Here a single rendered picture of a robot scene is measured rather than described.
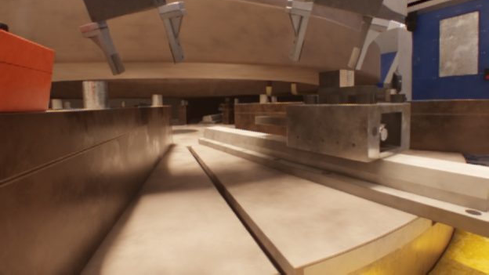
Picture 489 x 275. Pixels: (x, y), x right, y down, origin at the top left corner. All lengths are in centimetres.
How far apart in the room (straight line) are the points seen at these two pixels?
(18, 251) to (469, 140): 228
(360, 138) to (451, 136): 128
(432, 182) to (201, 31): 100
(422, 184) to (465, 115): 125
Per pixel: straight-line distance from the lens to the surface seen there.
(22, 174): 52
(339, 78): 119
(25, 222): 54
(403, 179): 104
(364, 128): 98
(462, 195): 99
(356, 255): 77
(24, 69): 54
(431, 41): 543
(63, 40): 112
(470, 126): 222
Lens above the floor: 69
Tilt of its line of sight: 4 degrees down
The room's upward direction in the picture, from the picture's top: 1 degrees counter-clockwise
